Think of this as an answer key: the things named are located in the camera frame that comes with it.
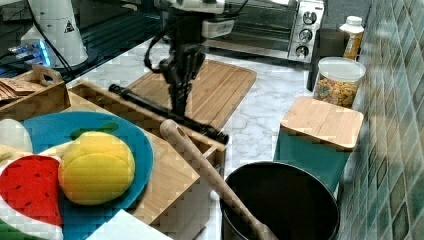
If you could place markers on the bamboo drawer cabinet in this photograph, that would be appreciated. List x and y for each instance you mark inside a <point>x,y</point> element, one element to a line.
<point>175,201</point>

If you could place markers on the wooden spoon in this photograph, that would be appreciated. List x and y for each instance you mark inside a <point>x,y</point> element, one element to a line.
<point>178,139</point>

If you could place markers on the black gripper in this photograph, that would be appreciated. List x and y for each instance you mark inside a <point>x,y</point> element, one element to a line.
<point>185,58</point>

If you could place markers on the bamboo cutting board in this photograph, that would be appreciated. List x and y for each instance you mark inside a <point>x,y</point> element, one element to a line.
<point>216,92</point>

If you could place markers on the white-capped amber bottle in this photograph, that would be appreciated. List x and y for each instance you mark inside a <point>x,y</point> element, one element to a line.
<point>353,27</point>

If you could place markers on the red plush watermelon slice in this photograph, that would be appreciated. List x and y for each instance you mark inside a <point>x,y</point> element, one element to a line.
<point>30,186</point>

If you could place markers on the blue round plate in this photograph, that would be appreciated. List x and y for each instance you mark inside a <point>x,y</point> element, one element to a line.
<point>80,221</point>

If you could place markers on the teal canister with bamboo lid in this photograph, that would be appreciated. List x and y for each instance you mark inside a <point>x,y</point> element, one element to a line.
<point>318,137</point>

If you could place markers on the black utensil holder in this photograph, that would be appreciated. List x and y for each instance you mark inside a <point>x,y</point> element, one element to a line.
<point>294,204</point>

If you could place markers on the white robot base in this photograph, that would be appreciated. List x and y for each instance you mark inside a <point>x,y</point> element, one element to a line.
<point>54,23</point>

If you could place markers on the wooden tea organizer box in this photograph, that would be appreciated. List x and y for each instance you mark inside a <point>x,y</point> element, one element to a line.
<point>36,92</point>

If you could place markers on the bamboo drawer with black handle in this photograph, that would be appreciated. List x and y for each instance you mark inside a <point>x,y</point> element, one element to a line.
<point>214,151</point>

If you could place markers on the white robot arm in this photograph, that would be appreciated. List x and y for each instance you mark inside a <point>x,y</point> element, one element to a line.
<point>217,21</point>

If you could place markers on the yellow plush lemon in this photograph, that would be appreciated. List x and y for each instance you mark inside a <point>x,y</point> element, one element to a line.
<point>99,167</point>

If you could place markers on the plush peeled banana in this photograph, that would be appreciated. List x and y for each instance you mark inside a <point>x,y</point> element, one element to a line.
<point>16,143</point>

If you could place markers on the stainless steel toaster oven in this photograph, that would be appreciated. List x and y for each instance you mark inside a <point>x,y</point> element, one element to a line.
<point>286,29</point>

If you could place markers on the clear cereal jar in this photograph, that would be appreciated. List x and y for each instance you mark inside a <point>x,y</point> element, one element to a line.
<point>337,80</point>

